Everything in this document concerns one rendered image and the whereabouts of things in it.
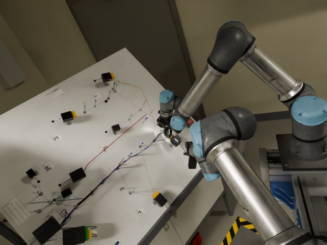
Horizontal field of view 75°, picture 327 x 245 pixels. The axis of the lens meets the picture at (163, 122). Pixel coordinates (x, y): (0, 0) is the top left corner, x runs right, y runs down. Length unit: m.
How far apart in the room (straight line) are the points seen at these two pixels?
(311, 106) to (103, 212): 1.09
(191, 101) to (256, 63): 0.30
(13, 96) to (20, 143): 2.49
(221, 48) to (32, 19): 3.24
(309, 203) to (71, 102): 1.31
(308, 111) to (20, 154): 1.35
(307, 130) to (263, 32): 1.87
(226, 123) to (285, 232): 0.32
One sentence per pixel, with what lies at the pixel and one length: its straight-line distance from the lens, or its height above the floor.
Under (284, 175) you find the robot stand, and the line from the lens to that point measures 1.14.
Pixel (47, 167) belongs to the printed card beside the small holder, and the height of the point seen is 1.35.
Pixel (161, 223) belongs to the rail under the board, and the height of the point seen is 0.83.
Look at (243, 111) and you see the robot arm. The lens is 0.73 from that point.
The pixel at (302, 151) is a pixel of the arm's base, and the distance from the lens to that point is 1.04.
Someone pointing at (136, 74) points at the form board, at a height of 1.47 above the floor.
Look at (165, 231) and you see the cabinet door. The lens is 1.49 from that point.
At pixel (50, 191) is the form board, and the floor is 1.26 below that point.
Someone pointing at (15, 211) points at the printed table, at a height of 1.29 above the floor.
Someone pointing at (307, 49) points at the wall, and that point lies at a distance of 2.86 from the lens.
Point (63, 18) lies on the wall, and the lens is 3.43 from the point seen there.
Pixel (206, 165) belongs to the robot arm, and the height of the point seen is 1.17.
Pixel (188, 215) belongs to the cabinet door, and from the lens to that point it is 1.62.
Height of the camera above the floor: 1.93
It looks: 31 degrees down
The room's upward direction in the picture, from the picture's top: 22 degrees counter-clockwise
